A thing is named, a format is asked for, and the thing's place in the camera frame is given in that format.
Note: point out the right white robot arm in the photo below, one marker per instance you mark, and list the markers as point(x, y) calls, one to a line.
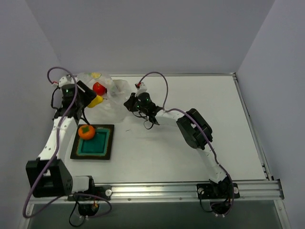
point(195, 130)

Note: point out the aluminium front rail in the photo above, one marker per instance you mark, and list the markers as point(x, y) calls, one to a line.
point(188, 191)

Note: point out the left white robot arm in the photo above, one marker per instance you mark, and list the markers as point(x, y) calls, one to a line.
point(48, 175)

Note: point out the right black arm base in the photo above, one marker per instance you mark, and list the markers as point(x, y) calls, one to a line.
point(216, 193)

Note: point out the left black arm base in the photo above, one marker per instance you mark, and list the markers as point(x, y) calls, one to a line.
point(94, 202)

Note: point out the translucent white plastic bag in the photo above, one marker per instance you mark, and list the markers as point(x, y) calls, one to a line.
point(111, 110)

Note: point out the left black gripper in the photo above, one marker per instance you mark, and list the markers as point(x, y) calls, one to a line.
point(88, 93)

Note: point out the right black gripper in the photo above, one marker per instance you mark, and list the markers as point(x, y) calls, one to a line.
point(129, 104)

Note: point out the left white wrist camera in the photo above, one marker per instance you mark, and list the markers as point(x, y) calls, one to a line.
point(65, 80)

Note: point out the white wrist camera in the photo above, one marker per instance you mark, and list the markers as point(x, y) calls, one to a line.
point(141, 88)
point(65, 80)

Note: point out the square teal ceramic plate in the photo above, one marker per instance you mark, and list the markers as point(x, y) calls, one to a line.
point(97, 148)

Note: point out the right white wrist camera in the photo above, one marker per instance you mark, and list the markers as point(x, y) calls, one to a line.
point(141, 88)

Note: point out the orange fake persimmon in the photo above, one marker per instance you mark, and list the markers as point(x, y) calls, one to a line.
point(86, 132)

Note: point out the yellow fake pear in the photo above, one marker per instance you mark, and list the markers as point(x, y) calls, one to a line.
point(97, 100)

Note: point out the red fake apple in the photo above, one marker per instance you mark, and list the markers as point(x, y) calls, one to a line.
point(99, 89)

